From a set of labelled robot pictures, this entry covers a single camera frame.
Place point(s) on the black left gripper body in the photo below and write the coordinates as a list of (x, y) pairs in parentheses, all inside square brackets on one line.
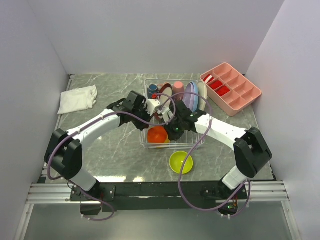
[(143, 114)]

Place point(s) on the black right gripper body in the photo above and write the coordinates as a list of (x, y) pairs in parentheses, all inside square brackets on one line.
[(175, 129)]

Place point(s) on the white wire dish rack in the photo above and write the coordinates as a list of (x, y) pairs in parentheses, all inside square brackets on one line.
[(188, 139)]

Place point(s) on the lavender plate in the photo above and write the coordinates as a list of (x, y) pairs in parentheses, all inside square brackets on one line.
[(188, 98)]

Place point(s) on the dark blue ceramic mug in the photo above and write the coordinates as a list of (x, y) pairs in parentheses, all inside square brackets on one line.
[(152, 89)]

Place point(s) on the orange-yellow bowl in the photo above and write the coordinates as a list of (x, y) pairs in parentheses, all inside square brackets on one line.
[(167, 140)]

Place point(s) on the red-orange bowl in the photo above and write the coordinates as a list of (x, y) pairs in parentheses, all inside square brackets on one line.
[(157, 134)]

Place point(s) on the pink plastic cup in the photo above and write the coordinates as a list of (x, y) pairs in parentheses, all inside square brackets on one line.
[(177, 90)]

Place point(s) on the cream and blue plate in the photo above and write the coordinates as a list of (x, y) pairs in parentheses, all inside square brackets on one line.
[(202, 91)]

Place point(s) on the dark red rimmed plate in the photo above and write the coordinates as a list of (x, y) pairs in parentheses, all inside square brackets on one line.
[(167, 90)]

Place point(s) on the lime green bowl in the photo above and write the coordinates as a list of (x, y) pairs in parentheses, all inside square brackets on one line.
[(176, 161)]

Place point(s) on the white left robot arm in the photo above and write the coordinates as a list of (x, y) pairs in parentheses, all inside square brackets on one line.
[(66, 149)]

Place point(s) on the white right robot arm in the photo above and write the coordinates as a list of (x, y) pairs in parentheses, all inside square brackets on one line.
[(249, 146)]

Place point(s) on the red cloth item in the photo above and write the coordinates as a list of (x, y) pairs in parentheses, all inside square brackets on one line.
[(223, 90), (215, 84)]

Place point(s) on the red white striped item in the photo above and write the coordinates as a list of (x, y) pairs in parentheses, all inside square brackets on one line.
[(208, 78)]

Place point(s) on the pink compartment organizer tray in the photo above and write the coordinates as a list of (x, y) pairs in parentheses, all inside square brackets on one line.
[(242, 91)]

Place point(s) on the white folded cloth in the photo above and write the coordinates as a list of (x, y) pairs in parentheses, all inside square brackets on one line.
[(76, 100)]

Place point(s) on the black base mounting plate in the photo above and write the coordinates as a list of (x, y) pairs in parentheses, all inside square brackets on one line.
[(129, 196)]

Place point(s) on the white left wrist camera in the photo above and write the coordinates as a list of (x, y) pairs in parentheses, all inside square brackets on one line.
[(152, 106)]

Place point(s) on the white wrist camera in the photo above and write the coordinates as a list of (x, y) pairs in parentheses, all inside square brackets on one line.
[(165, 114), (152, 106)]

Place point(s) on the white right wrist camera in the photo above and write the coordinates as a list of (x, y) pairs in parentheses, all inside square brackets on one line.
[(165, 114)]

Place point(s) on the aluminium rail frame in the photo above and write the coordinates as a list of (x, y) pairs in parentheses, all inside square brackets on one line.
[(119, 156)]

